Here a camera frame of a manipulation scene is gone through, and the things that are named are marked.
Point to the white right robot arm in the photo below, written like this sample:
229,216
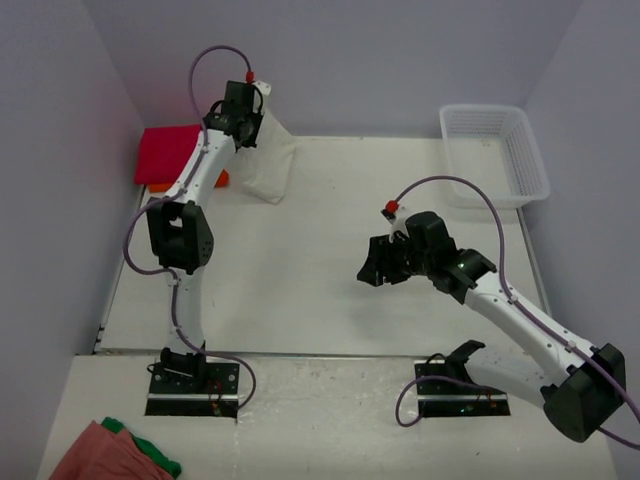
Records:
578,385

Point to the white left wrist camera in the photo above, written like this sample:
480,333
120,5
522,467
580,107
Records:
264,87

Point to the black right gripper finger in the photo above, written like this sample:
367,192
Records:
374,276
380,257

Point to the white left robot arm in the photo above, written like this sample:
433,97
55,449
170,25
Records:
180,235

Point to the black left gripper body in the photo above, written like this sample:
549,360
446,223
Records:
254,119

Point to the green cloth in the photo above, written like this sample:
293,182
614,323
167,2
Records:
172,467

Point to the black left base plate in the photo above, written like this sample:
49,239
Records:
197,388

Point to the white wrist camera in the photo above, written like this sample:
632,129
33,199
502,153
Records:
396,215
264,87

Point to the white t shirt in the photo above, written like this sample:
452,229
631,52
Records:
264,170

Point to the folded orange t shirt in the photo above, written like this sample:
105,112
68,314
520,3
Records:
223,181

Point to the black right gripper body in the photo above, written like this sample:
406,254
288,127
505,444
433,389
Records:
403,259

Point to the salmon pink cloth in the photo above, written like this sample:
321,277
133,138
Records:
101,454

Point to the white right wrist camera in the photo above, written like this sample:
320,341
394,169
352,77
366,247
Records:
396,215

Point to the folded pink t shirt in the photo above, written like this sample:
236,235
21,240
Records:
163,153

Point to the white plastic basket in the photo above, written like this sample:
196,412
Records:
494,147

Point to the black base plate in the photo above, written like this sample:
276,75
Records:
197,388
439,399

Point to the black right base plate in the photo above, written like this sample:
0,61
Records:
439,399

